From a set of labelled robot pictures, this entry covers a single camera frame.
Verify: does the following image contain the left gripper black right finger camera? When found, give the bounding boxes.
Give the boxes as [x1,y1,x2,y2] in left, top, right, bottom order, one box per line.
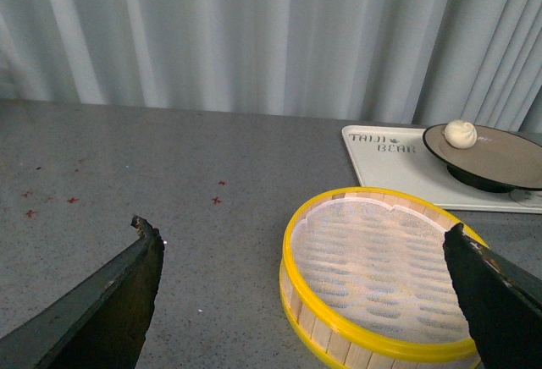
[443,223,541,368]

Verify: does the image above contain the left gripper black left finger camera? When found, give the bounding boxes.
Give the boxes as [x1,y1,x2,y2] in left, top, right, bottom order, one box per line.
[1,216,164,368]

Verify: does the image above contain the brown plate with black rim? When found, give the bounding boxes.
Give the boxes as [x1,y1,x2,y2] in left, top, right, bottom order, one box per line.
[423,124,541,193]

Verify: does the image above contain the white steamed bun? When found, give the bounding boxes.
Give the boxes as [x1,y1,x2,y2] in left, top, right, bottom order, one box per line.
[443,119,478,149]

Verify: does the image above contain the cream bear-print serving tray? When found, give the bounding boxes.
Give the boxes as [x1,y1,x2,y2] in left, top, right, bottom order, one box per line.
[342,125,541,214]

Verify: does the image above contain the white steamer liner cloth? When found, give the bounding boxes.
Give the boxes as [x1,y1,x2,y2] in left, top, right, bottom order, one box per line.
[290,198,468,344]

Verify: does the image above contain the yellow-rimmed bamboo steamer basket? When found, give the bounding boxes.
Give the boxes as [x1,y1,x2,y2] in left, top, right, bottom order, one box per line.
[279,187,481,368]

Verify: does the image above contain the white pleated curtain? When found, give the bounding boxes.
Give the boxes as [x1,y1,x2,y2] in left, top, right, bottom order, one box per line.
[1,0,541,132]

